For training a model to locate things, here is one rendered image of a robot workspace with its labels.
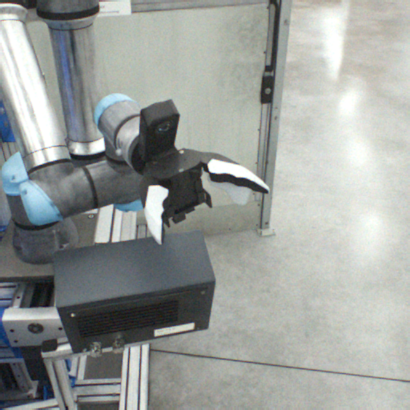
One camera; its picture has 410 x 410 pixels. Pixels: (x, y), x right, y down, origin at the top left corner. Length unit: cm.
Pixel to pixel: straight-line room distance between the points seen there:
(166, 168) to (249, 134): 184
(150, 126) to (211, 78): 170
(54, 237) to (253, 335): 137
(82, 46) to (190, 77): 131
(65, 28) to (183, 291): 52
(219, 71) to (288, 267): 107
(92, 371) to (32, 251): 91
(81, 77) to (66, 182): 27
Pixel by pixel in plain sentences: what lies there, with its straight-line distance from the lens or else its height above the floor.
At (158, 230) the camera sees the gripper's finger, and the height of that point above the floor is 145.
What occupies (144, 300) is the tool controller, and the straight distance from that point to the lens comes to 83.
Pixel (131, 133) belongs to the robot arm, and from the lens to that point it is 74.
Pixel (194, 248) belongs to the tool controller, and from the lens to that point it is 86.
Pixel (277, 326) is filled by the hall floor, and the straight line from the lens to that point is 238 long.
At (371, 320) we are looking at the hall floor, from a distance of 250.
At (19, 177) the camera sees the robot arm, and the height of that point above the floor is 126.
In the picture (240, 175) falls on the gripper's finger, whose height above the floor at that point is 147.
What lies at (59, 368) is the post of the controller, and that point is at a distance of 103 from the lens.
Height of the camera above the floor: 181
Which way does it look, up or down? 37 degrees down
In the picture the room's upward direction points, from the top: straight up
